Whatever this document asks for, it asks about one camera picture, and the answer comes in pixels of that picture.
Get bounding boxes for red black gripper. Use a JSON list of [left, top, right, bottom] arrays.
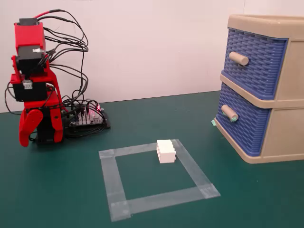
[[10, 73, 65, 147]]

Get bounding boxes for white block cube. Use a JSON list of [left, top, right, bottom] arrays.
[[156, 139, 177, 165]]

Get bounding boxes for blue wicker drawer taped handle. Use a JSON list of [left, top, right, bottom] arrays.
[[214, 83, 272, 157]]

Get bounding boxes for black controller circuit board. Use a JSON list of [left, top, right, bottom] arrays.
[[63, 99, 112, 136]]

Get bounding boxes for translucent tape strip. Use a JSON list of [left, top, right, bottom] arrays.
[[167, 139, 221, 199], [99, 149, 131, 223], [99, 139, 180, 160], [110, 185, 221, 223]]

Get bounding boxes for short black servo cable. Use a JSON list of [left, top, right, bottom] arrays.
[[4, 80, 25, 116]]

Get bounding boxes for long black servo cable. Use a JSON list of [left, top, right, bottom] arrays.
[[40, 10, 90, 100]]

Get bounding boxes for looped black servo cable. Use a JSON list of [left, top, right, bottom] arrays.
[[44, 27, 89, 53]]

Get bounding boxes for red power wire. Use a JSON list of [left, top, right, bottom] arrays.
[[34, 9, 63, 19]]

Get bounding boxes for blue wicker drawer plain handle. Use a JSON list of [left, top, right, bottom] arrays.
[[221, 28, 288, 100]]

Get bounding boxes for beige plastic drawer cabinet frame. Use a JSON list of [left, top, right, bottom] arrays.
[[214, 14, 304, 164]]

